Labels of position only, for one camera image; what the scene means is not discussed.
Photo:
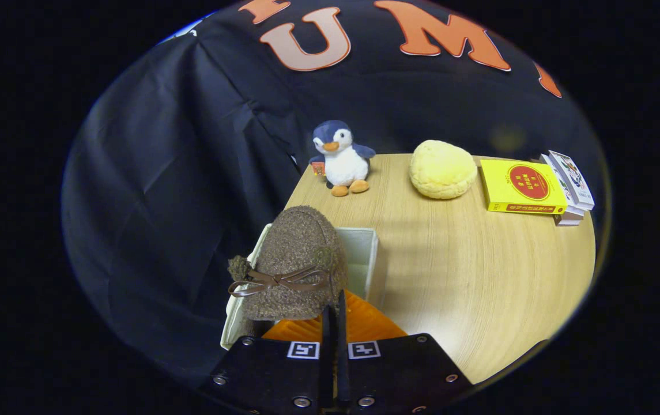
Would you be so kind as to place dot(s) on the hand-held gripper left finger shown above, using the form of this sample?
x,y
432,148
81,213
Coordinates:
x,y
283,374

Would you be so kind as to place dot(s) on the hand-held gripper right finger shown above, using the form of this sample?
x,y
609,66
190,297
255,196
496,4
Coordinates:
x,y
393,374

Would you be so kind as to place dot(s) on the burlap storage box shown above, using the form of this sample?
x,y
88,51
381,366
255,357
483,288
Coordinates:
x,y
358,253

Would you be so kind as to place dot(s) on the brown fuzzy bow shoe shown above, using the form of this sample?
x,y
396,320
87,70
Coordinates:
x,y
301,248

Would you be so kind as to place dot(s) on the yellow bread plush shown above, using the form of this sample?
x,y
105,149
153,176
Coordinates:
x,y
442,170

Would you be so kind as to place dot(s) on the blue white penguin plush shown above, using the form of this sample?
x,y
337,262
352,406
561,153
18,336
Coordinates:
x,y
344,164

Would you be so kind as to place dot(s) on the yellow book with red circle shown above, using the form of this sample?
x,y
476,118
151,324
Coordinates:
x,y
523,187

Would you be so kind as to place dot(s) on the plain white book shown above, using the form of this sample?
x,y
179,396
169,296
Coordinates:
x,y
569,218

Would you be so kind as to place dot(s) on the white illustrated book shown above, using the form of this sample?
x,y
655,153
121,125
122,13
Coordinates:
x,y
572,180

